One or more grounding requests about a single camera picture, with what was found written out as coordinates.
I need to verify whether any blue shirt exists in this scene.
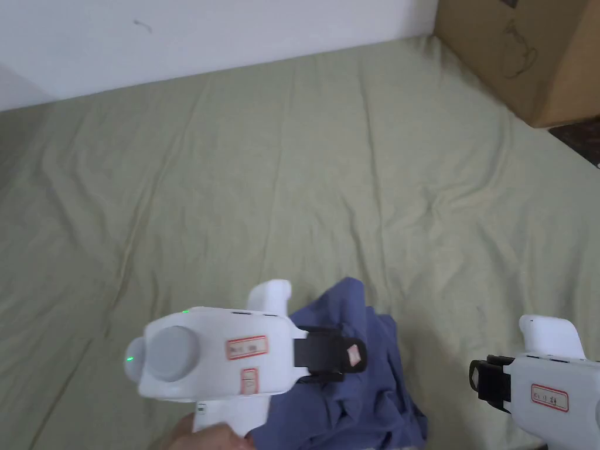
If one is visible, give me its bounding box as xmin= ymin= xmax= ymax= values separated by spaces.
xmin=246 ymin=276 xmax=429 ymax=450

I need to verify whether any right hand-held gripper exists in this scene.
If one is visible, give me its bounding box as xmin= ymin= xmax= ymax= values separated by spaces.
xmin=469 ymin=315 xmax=600 ymax=450

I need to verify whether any brown cardboard carton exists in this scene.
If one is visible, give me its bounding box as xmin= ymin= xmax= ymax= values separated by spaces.
xmin=432 ymin=0 xmax=600 ymax=128

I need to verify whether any person's left hand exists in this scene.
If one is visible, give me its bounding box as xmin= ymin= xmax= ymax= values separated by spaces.
xmin=156 ymin=412 xmax=254 ymax=450

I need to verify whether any bed with pale green sheet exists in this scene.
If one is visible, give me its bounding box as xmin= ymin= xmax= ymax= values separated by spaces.
xmin=0 ymin=32 xmax=600 ymax=450

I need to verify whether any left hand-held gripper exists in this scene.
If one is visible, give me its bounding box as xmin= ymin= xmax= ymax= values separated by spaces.
xmin=125 ymin=279 xmax=367 ymax=434

